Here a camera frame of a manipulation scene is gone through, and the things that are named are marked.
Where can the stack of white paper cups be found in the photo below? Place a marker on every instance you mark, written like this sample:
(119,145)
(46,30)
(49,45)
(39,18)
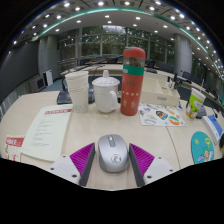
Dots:
(78,91)

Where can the group of round ceiling lights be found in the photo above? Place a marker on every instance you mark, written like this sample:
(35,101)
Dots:
(100,3)

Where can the round teal cartoon mouse pad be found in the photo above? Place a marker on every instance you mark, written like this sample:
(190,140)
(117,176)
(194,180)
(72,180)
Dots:
(200,148)

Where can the white lidded ceramic mug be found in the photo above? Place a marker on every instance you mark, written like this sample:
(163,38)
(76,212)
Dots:
(105,95)

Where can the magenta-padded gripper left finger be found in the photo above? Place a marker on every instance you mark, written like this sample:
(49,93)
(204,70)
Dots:
(65,166)

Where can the cream printed paper sheet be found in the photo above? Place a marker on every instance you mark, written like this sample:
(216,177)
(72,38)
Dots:
(48,131)

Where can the red drink bottle green band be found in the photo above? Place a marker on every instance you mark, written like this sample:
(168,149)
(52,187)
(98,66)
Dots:
(132,86)

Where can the green printed cup with straw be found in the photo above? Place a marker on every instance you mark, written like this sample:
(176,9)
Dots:
(194,105)

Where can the grey boxy monitor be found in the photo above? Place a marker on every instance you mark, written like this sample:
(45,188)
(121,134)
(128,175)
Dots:
(38,84)

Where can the silver computer mouse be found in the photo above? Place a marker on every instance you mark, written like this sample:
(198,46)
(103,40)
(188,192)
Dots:
(113,153)

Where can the white standing unit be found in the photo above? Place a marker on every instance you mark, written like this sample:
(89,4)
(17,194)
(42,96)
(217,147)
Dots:
(48,77)

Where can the colourful sticker sheet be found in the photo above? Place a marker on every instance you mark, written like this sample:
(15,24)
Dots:
(161,116)

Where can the group of dark office chairs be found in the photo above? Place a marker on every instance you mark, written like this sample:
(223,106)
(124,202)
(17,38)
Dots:
(186,76)

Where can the blue and white book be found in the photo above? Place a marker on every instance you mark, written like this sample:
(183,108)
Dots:
(213,127)

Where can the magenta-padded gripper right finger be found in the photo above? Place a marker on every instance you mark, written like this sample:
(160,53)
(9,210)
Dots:
(158,168)

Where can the curved beige conference desk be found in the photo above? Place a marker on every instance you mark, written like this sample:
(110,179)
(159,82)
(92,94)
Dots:
(110,69)

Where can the white cardboard box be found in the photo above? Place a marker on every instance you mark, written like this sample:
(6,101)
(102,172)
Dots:
(161,95)

